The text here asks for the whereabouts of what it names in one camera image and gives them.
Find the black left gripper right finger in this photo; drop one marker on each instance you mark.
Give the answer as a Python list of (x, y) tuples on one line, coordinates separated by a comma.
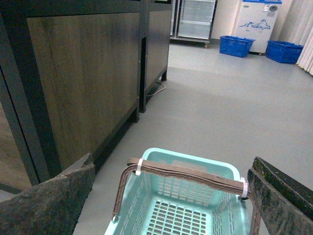
[(285, 205)]

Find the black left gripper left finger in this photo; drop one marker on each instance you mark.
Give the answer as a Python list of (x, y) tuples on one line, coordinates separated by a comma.
[(52, 207)]

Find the brown basket handle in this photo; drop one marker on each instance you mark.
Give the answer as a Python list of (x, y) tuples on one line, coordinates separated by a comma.
[(216, 175)]

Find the light blue plastic basket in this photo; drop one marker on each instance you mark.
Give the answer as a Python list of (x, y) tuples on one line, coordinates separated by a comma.
[(158, 205)]

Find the blue basket right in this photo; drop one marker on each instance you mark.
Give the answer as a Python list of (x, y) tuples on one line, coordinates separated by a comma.
[(283, 52)]

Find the blue basket left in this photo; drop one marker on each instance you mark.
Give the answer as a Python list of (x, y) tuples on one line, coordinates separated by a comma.
[(235, 46)]

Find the dark wood display cabinet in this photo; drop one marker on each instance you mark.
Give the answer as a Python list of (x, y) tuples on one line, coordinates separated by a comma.
[(69, 73)]

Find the white chest freezer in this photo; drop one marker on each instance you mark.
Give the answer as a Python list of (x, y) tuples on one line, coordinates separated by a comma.
[(255, 19)]

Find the glass door refrigerator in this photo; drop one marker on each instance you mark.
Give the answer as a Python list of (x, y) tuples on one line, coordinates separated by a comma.
[(192, 20)]

